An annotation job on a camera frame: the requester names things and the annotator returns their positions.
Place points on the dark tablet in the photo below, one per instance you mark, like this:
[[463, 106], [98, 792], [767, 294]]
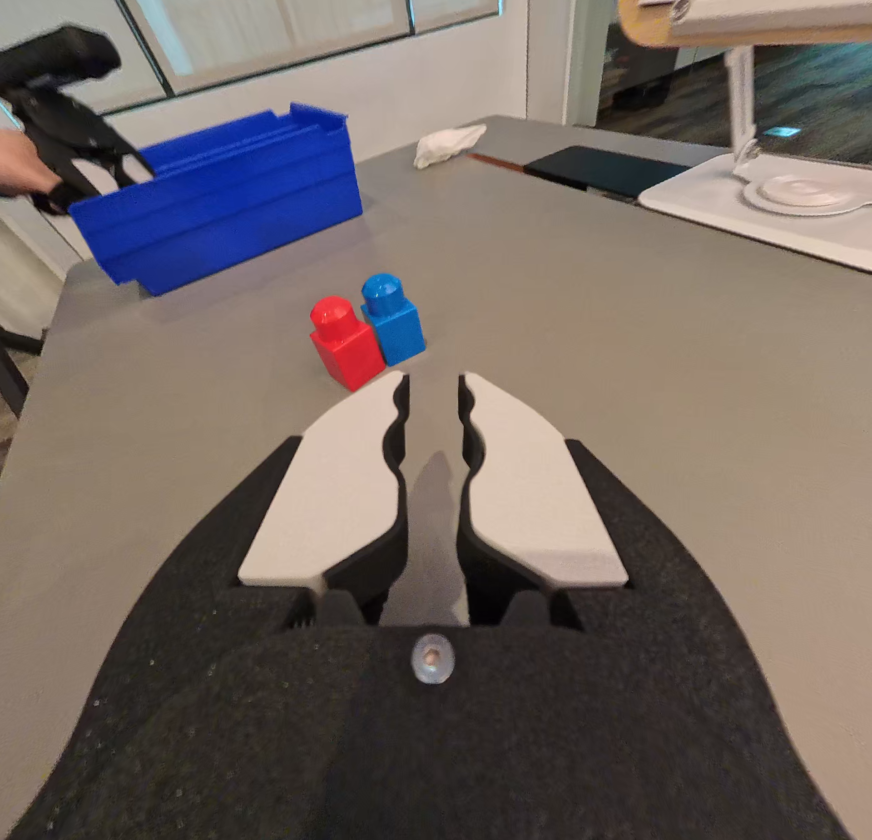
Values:
[[606, 170]]

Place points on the red mega block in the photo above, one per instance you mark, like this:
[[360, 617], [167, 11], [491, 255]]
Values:
[[348, 356]]

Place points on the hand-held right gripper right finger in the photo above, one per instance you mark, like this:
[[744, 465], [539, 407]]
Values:
[[538, 506]]

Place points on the blue storage bin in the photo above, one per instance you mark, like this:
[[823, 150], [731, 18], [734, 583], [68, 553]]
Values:
[[218, 213]]

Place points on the blue mega block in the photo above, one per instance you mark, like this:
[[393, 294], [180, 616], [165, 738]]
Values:
[[395, 329]]

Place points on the black metal table frame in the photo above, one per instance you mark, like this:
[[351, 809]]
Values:
[[11, 370]]

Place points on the person's left hand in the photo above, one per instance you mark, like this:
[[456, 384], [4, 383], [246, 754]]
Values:
[[21, 166]]

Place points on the glass window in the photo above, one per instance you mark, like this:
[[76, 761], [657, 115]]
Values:
[[273, 16]]

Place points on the white cloth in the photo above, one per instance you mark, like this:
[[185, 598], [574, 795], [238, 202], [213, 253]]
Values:
[[450, 145]]

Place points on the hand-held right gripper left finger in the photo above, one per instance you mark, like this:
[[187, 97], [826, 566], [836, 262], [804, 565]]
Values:
[[327, 506]]

